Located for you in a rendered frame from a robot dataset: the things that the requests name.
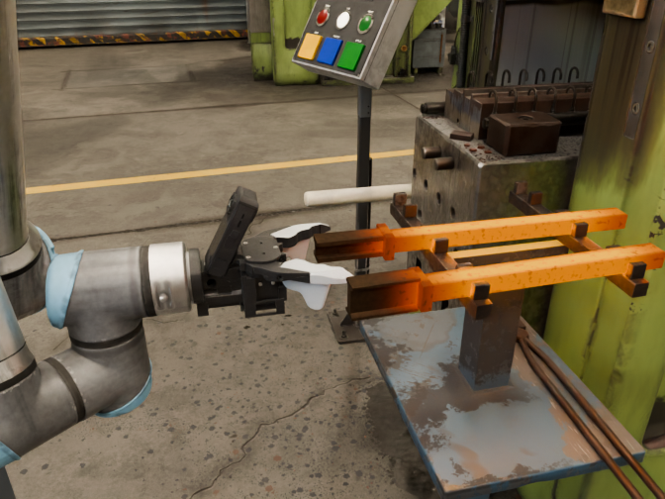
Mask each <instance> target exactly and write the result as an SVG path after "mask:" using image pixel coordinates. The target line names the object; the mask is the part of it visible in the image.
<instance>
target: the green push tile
mask: <svg viewBox="0 0 665 499"><path fill-rule="evenodd" d="M365 47H366V45H362V44H357V43H352V42H347V43H346V45H345V48H344V50H343V52H342V55H341V57H340V60H339V62H338V64H337V67H339V68H343V69H347V70H351V71H355V69H356V67H357V66H358V63H359V61H360V59H361V56H362V54H363V52H364V49H365Z"/></svg>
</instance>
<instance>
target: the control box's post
mask: <svg viewBox="0 0 665 499"><path fill-rule="evenodd" d="M371 103H372V89H371V88H367V87H364V86H360V85H358V97H357V115H358V119H357V169H356V188H360V187H369V156H370V122H371ZM367 222H368V202H363V203H356V220H355V230H364V229H367ZM355 267H356V269H362V268H366V258H360V259H356V260H355ZM363 274H366V271H359V272H356V271H354V276H355V275H363Z"/></svg>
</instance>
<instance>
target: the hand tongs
mask: <svg viewBox="0 0 665 499"><path fill-rule="evenodd" d="M525 329H526V325H525V324H524V323H523V321H522V320H521V319H520V322H519V327H518V333H517V339H516V343H519V344H520V345H521V347H522V351H523V353H524V355H525V357H526V359H527V361H528V362H529V364H530V365H531V367H532V368H533V370H534V371H535V373H536V374H537V375H538V377H539V378H540V379H541V381H542V382H543V383H544V385H545V386H546V387H547V388H548V390H549V391H550V392H551V394H552V395H553V396H554V398H555V399H556V400H557V402H558V403H559V404H560V405H561V407H562V408H563V409H564V411H565V412H566V413H567V415H568V416H569V417H570V418H571V420H572V421H573V422H574V424H575V425H576V426H577V428H578V429H579V430H580V431H581V433H582V434H583V435H584V437H585V438H586V439H587V441H588V442H589V443H590V444H591V446H592V447H593V448H594V450H595V451H596V452H597V454H598V455H599V456H600V457H601V459H602V460H603V461H604V463H605V464H606V465H607V466H608V468H609V469H610V470H611V472H612V473H613V474H614V476H615V477H616V478H617V480H618V481H619V482H620V484H621V485H622V486H623V488H624V489H625V490H626V491H627V493H628V494H629V495H630V497H631V498H632V499H644V498H643V497H642V495H641V494H640V493H639V491H638V490H637V489H636V488H635V486H634V485H633V484H632V483H631V481H630V480H629V479H628V478H627V476H626V475H625V474H624V473H623V471H622V470H621V469H620V467H619V466H618V465H617V463H616V462H615V461H614V460H613V458H612V457H611V456H610V455H609V453H608V452H607V451H606V450H605V448H604V447H603V446H602V444H601V443H600V442H599V441H598V439H597V438H596V437H595V436H594V434H593V433H592V432H591V431H590V429H589V428H588V427H587V426H586V424H585V423H584V422H583V420H582V419H581V418H580V417H579V415H578V414H577V413H576V412H575V410H574V409H573V408H572V407H571V405H570V404H569V403H568V401H567V400H566V399H565V398H564V396H563V395H562V394H561V393H560V391H559V390H558V389H557V388H556V386H555V385H554V384H553V382H552V381H551V380H550V379H549V377H548V376H547V375H546V374H545V372H544V371H543V370H542V368H541V367H540V366H539V364H538V363H537V361H536V360H535V358H534V357H533V355H532V353H531V351H530V350H529V349H531V350H532V351H533V352H534V353H535V354H536V355H538V356H539V357H540V358H541V359H542V360H543V361H544V362H545V363H546V364H547V366H548V367H549V368H550V369H551V370H552V371H553V372H554V374H555V375H556V376H557V377H558V378H559V380H560V381H561V382H562V383H563V385H564V386H565V387H566V388H567V389H568V391H569V392H570V393H571V394H572V395H573V397H574V398H575V399H576V400H577V402H578V403H579V404H580V405H581V406H582V408H583V409H584V410H585V411H586V413H587V414H588V415H589V416H590V417H591V419H592V420H593V421H594V422H595V424H596V425H597V426H598V427H599V428H600V430H601V431H602V432H603V433H604V435H605V436H606V437H607V438H608V439H609V441H610V442H611V443H612V444H613V446H614V447H615V448H616V449H617V451H618V452H619V453H620V454H621V456H622V457H623V458H624V459H625V461H626V462H627V463H628V464H629V465H630V467H631V468H632V469H633V470H634V472H635V473H636V474H637V475H638V476H639V478H640V479H641V480H642V481H643V483H644V484H645V485H646V486H647V487H648V489H649V490H650V491H651V492H652V494H653V495H654V496H655V497H656V498H657V499H665V493H664V492H663V491H662V490H661V488H660V487H659V486H658V485H657V484H656V482H655V481H654V480H653V479H652V478H651V476H650V475H649V474H648V473H647V472H646V470H645V469H644V468H643V467H642V466H641V465H640V463H639V462H638V461H637V460H636V459H635V457H634V456H633V455H632V454H631V453H630V451H629V450H628V449H627V448H626V447H625V445H624V444H623V443H622V442H621V441H620V439H619V438H618V437H617V436H616V435H615V433H614V432H613V431H612V430H611V429H610V427H609V426H608V425H607V424H606V423H605V421H604V420H603V419H602V418H601V417H600V415H599V414H598V413H597V412H596V411H595V410H594V408H593V407H592V406H591V405H590V404H589V402H588V401H587V400H586V399H585V398H584V396H583V395H582V394H581V393H580V392H579V390H578V389H577V388H576V387H575V386H574V385H573V383H572V382H571V381H570V380H569V379H568V377H567V376H566V375H565V374H564V373H563V372H562V370H561V369H560V368H559V367H558V366H557V365H556V363H555V362H554V361H553V360H552V359H551V358H550V357H549V356H548V355H547V354H546V353H545V352H544V351H543V350H541V349H540V348H539V347H538V346H537V345H536V344H534V343H533V342H532V341H531V340H529V339H528V338H529V333H528V331H526V330H525Z"/></svg>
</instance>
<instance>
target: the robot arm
mask: <svg viewBox="0 0 665 499"><path fill-rule="evenodd" d="M258 206H259V204H258V202H257V197H256V192H254V191H252V190H249V189H247V188H244V187H242V186H238V187H237V190H236V192H234V193H233V195H232V196H231V198H230V200H229V203H228V205H227V211H226V213H225V215H224V218H223V220H222V222H221V224H220V226H219V228H218V229H217V231H216V233H215V236H214V238H213V240H212V242H211V244H210V246H209V248H208V250H207V252H206V255H205V261H201V259H200V252H199V248H193V249H188V251H186V246H185V243H183V242H175V243H164V244H154V245H149V246H140V247H129V248H119V249H98V250H89V251H84V250H83V249H82V250H80V251H79V252H71V253H64V254H57V253H55V252H54V245H53V243H52V242H51V240H50V239H49V237H48V236H47V234H46V233H45V232H44V231H42V230H41V229H40V228H38V227H36V226H35V225H34V224H32V223H31V222H30V221H28V220H27V206H26V187H25V168H24V150H23V131H22V112H21V93H20V74H19V56H18V37H17V18H16V0H0V468H1V467H3V466H5V465H7V464H9V463H11V462H13V461H14V460H20V459H21V456H23V455H25V454H26V453H28V452H30V451H31V450H33V449H35V448H37V447H39V446H40V445H42V444H44V443H45V442H47V441H49V440H51V439H52V438H54V437H56V436H57V435H59V434H61V433H62V432H64V431H66V430H67V429H69V428H71V427H72V426H74V425H76V424H78V423H79V422H83V421H85V420H86V419H88V418H90V417H91V416H93V415H95V416H98V417H103V418H111V417H117V416H119V415H123V414H126V413H129V412H131V411H132V410H134V409H136V408H137V407H138V406H139V405H140V404H141V403H142V402H143V401H144V400H145V398H146V397H147V395H148V394H149V392H150V389H151V385H152V378H151V372H152V365H151V361H150V358H149V357H148V352H147V346H146V340H145V334H144V329H143V318H146V317H154V316H159V315H167V314H176V313H184V312H190V311H191V309H192V301H194V304H197V310H198V317H201V316H209V309H210V308H218V307H227V306H235V305H240V310H241V311H242V312H244V315H245V317H246V318H253V317H262V316H270V315H278V314H285V301H287V288H288V289H291V290H295V291H298V292H300V293H301V294H302V295H303V297H304V299H305V301H306V303H307V305H308V306H309V307H310V308H312V309H315V310H320V309H322V308H323V307H324V305H325V302H326V299H327V296H328V293H329V289H330V286H331V284H344V283H346V277H348V276H354V275H353V274H351V273H350V272H349V271H347V270H346V269H344V268H343V267H341V266H340V267H334V266H328V265H325V264H313V263H309V262H307V261H305V258H306V254H307V250H308V245H309V241H310V237H312V236H313V234H322V233H325V232H327V231H330V230H331V227H330V226H329V225H325V224H322V223H314V224H301V225H295V226H285V227H280V228H275V229H270V230H266V231H264V232H261V233H259V234H257V235H255V236H254V237H252V238H248V239H245V240H243V241H242V238H243V236H244V234H245V232H246V230H247V228H248V226H249V224H250V223H252V221H253V219H254V218H255V216H256V213H257V211H258V208H259V207H258ZM286 257H290V258H291V260H289V261H286ZM44 308H47V316H48V318H49V322H50V324H51V325H52V326H53V327H55V328H58V329H63V327H67V331H68V334H69V339H70V343H71V348H69V349H66V350H64V351H62V352H60V353H58V354H56V355H53V356H51V357H48V358H46V359H44V360H42V361H40V362H38V363H36V360H35V357H34V355H33V353H32V352H31V351H30V350H29V348H28V346H27V343H26V341H25V338H24V336H23V333H22V330H21V328H20V325H19V323H18V321H19V320H21V319H24V318H26V317H28V316H31V315H34V314H37V313H39V312H41V310H43V309H44ZM269 309H276V311H273V312H265V313H256V311H261V310H269Z"/></svg>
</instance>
